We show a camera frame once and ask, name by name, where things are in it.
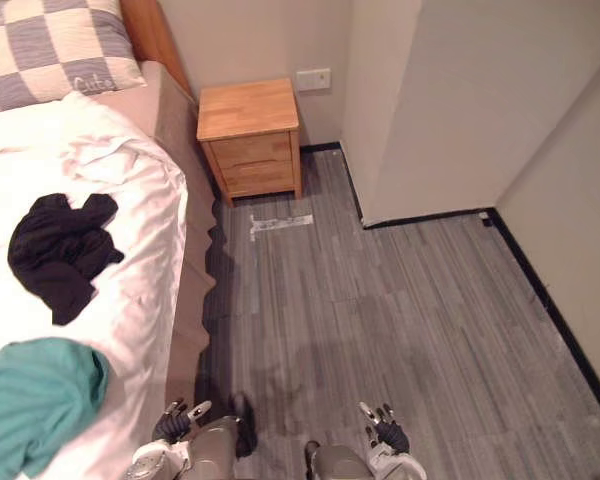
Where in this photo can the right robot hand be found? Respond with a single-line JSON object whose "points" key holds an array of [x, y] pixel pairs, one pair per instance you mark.
{"points": [[390, 431]]}

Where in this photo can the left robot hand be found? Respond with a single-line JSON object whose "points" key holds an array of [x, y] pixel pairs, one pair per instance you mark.
{"points": [[176, 422]]}

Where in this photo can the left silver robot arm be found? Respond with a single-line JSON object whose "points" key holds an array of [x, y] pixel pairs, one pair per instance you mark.
{"points": [[156, 460]]}

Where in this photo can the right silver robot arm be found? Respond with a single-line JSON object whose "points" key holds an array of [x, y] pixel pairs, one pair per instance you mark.
{"points": [[397, 464]]}

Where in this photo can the teal crumpled cloth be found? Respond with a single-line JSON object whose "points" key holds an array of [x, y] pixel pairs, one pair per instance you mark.
{"points": [[35, 400]]}

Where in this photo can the black crumpled cloth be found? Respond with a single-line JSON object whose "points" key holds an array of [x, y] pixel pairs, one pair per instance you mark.
{"points": [[62, 255]]}

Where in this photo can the beige bed base with skirt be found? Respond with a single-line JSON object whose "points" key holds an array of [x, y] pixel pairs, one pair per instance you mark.
{"points": [[185, 190]]}

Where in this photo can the silver left robot leg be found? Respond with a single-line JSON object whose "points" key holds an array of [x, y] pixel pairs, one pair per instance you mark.
{"points": [[215, 450]]}

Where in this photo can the silver robot leg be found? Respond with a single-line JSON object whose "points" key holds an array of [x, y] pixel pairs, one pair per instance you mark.
{"points": [[340, 464], [215, 450]]}

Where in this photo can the silver right robot leg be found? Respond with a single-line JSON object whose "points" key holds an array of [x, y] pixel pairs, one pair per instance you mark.
{"points": [[340, 464]]}

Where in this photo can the dark left robot foot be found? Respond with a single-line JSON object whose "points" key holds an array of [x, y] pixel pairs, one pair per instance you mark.
{"points": [[243, 425]]}

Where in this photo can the dark robot foot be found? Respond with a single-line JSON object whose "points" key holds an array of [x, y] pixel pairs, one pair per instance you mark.
{"points": [[311, 452], [243, 425]]}

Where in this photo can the dark right robot foot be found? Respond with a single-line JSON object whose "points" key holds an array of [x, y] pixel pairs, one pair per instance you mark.
{"points": [[311, 452]]}

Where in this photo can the white duvet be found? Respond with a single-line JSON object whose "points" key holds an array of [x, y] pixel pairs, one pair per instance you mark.
{"points": [[130, 240]]}

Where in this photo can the wooden nightstand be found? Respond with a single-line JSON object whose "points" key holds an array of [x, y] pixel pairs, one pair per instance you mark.
{"points": [[252, 140]]}

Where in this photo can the wooden headboard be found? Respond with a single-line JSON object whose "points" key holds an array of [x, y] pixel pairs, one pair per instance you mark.
{"points": [[152, 40]]}

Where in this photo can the checkered grey white pillow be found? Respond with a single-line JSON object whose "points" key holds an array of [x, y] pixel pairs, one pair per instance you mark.
{"points": [[45, 50]]}

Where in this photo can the white wall socket plate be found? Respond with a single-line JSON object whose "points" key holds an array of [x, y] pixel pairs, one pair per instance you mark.
{"points": [[313, 80]]}

